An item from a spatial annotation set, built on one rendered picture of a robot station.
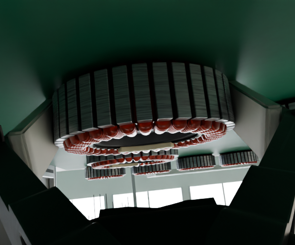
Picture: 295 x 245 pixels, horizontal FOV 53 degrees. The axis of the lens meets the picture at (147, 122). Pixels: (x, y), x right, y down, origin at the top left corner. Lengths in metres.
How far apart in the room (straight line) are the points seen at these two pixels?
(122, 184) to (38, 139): 6.46
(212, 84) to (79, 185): 6.53
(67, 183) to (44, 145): 6.53
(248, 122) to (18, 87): 0.13
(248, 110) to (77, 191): 6.53
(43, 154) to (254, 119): 0.11
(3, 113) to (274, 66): 0.19
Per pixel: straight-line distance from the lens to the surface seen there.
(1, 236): 0.50
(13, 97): 0.20
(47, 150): 0.17
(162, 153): 0.32
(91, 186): 6.64
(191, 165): 0.82
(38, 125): 0.16
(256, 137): 0.16
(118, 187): 6.61
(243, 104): 0.17
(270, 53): 0.18
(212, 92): 0.16
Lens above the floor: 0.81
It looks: 11 degrees down
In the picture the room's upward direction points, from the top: 174 degrees clockwise
